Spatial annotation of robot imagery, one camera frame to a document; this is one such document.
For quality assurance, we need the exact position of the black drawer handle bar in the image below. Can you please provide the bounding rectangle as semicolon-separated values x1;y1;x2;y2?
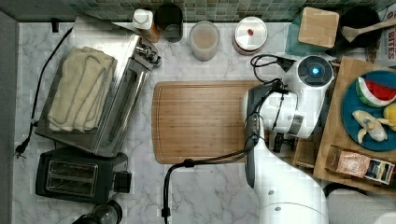
273;133;294;153

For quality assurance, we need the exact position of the wooden drawer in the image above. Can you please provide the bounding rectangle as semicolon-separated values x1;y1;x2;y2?
266;131;322;173

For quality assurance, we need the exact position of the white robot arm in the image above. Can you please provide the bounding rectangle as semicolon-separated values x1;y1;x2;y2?
242;55;333;224

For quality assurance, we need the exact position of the wooden drawer cabinet top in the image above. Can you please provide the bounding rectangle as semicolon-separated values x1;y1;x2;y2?
314;56;396;196

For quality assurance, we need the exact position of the bamboo cutting board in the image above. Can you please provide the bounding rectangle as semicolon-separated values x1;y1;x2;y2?
151;80;259;164

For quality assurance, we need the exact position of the glass jar with grains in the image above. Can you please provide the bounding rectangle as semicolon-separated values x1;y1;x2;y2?
189;21;219;62

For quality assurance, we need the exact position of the white lid jar red knob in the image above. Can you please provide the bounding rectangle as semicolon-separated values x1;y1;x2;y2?
233;17;268;55

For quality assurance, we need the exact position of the black cup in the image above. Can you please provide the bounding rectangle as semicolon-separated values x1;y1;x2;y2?
154;4;183;43

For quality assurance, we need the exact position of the white cap bottle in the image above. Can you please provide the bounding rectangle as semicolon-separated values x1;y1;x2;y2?
133;8;160;43

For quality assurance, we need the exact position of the beige folded towel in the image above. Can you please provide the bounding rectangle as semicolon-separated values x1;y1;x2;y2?
48;47;118;133

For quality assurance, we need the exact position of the black pepper grinder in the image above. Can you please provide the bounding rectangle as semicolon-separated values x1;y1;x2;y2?
72;200;122;224

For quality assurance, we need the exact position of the black two-slot toaster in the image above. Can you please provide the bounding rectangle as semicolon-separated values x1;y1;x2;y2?
35;147;132;203

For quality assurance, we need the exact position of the brown tea box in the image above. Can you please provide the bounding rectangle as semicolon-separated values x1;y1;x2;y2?
325;146;395;185

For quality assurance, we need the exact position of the blue plate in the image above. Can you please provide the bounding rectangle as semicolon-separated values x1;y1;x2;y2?
341;70;395;152

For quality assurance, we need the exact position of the wooden spoon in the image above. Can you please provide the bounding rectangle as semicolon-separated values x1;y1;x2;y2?
341;18;396;43

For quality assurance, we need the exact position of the toy peeled banana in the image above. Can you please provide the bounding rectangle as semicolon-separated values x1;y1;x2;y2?
352;110;389;144

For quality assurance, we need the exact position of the toy watermelon slice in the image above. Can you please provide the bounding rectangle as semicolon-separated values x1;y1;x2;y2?
355;77;396;107

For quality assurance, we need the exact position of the black utensil pot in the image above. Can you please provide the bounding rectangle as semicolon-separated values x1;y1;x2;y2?
336;6;381;48

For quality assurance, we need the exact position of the toy yellow lemon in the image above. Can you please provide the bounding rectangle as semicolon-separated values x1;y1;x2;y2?
383;103;396;132

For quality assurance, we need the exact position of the snack box with lettering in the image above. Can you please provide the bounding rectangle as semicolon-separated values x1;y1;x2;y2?
365;7;396;68

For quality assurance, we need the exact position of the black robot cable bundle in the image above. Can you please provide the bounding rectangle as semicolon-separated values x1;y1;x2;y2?
161;54;297;224

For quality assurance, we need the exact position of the black toaster oven power cord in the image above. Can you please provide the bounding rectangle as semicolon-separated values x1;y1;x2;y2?
14;27;75;160

